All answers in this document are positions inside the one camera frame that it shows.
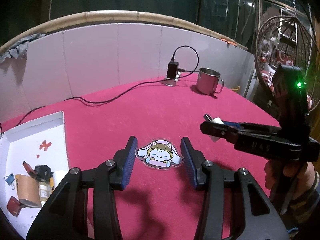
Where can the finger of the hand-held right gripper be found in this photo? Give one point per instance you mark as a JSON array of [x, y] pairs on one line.
[[232, 123], [217, 131]]

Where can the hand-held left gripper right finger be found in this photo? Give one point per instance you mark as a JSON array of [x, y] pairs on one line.
[[188, 162]]

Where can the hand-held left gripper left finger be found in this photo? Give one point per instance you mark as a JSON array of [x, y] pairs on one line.
[[130, 162]]

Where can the white USB charger cube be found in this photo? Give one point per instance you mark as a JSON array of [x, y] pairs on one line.
[[218, 120]]

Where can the cartoon acrylic sticker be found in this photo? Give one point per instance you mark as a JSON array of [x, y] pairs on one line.
[[160, 155]]

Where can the black power adapter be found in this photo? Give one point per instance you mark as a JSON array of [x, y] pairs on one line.
[[43, 172]]

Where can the yellow lighter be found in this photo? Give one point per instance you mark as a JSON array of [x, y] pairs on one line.
[[44, 191]]

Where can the red rectangular stick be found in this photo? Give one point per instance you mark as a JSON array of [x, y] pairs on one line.
[[28, 168]]

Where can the white cardboard box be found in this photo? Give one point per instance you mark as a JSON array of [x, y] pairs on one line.
[[30, 135]]

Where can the brown tape roll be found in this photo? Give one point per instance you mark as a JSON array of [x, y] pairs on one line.
[[27, 190]]

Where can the blue binder clip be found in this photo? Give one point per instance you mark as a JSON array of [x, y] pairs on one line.
[[10, 178]]

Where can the red cylindrical container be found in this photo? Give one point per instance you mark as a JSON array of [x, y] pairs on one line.
[[13, 206]]

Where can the person's right forearm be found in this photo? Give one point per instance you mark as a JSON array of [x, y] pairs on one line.
[[307, 200]]

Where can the person's right hand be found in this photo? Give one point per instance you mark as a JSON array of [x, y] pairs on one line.
[[271, 175]]

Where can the small yellow object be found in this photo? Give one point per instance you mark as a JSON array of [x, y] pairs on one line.
[[236, 88]]

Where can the stainless steel mug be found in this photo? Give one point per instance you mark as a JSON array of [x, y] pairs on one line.
[[207, 82]]

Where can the red white patterned cushion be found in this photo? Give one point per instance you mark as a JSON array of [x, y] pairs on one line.
[[285, 58]]

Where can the white cylindrical tube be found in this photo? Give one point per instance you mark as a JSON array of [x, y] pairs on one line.
[[172, 82]]

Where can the black charger block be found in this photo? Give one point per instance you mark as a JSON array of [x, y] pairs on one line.
[[172, 70]]

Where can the orange cloth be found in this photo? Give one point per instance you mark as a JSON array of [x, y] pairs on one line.
[[228, 42]]

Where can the grey rag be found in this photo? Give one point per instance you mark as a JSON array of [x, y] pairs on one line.
[[17, 48]]

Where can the bamboo rail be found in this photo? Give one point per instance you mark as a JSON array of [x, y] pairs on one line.
[[112, 16]]

